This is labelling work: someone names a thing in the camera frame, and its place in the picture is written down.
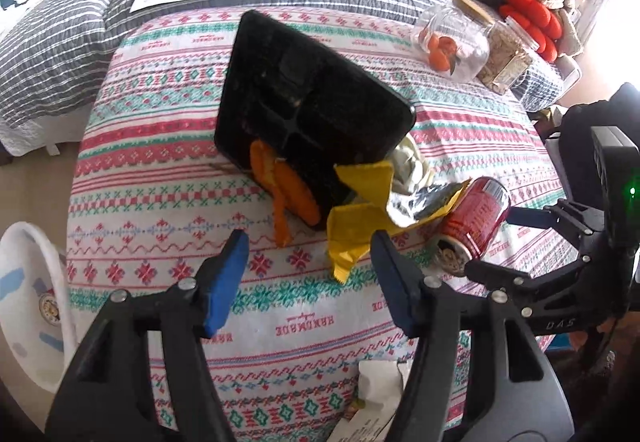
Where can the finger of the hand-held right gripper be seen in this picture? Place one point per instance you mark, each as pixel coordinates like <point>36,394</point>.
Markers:
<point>500,277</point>
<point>530,217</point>

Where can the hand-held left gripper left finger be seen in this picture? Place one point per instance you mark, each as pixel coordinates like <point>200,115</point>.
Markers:
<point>227,282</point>

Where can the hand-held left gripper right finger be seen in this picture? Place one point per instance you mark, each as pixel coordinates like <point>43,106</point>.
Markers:
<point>395,282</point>

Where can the yellow snack bag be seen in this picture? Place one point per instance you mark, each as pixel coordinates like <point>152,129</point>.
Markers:
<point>355,227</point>

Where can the white paper wrapper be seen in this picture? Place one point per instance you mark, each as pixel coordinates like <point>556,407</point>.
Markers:
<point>380,379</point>

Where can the black plastic food tray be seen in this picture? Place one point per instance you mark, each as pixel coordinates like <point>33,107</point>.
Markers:
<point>310,101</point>

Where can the white trash bin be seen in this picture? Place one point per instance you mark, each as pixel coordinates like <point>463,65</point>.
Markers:
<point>30,347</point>

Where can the orange peel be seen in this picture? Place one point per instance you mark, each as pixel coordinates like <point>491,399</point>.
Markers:
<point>287,187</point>

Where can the silver foil wrapper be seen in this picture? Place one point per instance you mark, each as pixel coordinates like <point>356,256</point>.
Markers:
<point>410,164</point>

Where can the patterned tablecloth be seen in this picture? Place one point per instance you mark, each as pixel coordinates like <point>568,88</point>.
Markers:
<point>165,171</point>

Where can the clear plastic snack jar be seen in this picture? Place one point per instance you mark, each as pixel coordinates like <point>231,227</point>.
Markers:
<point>507,56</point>

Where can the small orange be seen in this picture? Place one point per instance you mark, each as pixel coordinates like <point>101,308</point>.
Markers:
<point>448,62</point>
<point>440,44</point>

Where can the glass jar with wooden lid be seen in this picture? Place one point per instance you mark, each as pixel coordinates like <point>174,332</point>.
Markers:
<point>465,41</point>

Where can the orange plush cushion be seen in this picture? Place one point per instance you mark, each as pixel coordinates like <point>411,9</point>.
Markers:
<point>532,16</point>

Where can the grey striped quilt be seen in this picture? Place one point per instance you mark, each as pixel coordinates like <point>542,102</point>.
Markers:
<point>60,36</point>

